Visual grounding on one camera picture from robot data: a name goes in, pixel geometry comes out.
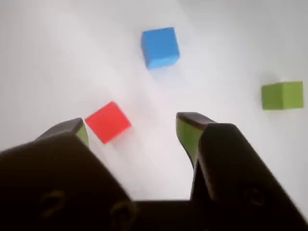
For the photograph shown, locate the blue cube block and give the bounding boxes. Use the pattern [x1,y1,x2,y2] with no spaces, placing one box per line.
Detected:
[141,26,181,70]

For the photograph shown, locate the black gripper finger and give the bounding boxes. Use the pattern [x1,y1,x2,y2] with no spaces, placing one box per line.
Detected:
[0,117,139,231]
[176,112,308,231]

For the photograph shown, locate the green cube block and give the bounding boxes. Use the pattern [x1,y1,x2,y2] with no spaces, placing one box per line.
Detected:
[261,81,304,111]

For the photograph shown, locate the red cube block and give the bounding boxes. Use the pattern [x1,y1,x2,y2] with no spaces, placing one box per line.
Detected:
[84,101,132,145]

